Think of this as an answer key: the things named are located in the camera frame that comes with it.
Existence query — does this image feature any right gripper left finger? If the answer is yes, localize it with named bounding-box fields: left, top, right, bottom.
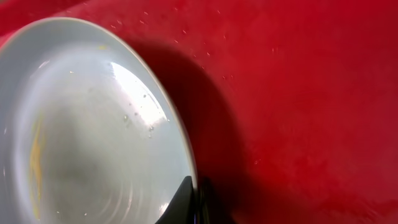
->
left=155, top=176, right=196, bottom=224

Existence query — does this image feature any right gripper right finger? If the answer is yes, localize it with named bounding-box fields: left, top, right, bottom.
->
left=198, top=178, right=230, bottom=224

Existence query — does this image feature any teal plate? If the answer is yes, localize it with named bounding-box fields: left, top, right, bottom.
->
left=1, top=17, right=197, bottom=223

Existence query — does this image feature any red plastic tray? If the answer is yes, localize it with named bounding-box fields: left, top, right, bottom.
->
left=1, top=0, right=397, bottom=223

